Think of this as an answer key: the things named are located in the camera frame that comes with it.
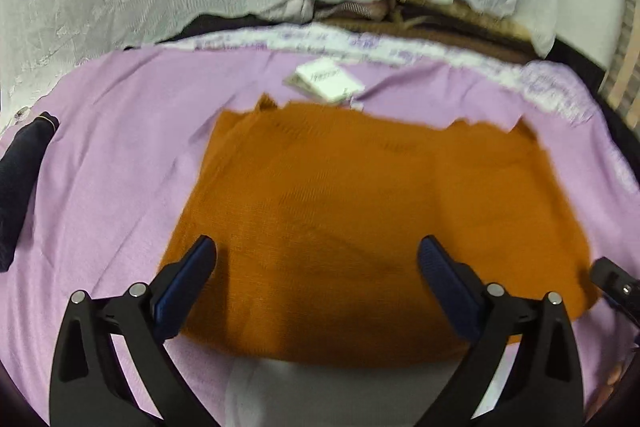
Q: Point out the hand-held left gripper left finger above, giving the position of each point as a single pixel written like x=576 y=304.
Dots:
x=185 y=287

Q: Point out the white folded cloth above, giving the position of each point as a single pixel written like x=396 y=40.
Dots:
x=290 y=11

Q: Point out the purple bedsheet with floral border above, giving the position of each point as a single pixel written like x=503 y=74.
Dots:
x=125 y=132

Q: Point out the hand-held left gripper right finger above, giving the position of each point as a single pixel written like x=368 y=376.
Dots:
x=450 y=287

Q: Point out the person's right hand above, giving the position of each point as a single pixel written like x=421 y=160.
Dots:
x=616 y=384

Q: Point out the pink striped folded cloth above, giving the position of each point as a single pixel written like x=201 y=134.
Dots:
x=350 y=10

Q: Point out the navy blue folded garment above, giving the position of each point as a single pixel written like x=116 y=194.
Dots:
x=20 y=187

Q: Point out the white paper garment tag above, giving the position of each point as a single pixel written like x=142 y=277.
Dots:
x=325 y=82

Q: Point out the orange knitted child's sweater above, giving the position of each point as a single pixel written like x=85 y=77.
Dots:
x=350 y=197

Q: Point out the dark brown folded blanket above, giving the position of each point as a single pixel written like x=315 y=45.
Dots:
x=450 y=27

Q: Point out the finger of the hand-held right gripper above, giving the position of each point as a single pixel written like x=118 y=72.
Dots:
x=612 y=279

